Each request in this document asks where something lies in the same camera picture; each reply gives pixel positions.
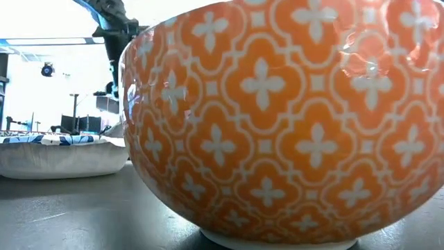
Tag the blue patterned paper bowl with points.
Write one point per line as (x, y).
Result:
(52, 161)

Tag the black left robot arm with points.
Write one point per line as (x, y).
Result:
(114, 24)

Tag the light blue plate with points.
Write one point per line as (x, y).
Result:
(277, 139)

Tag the black box on stand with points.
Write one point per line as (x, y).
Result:
(107, 105)

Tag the black computer monitor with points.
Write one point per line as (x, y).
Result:
(86, 124)

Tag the black stand pole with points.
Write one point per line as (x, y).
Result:
(74, 111)

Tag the round black hanging device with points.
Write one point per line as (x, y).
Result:
(47, 69)

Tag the ceiling light strip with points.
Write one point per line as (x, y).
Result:
(45, 41)

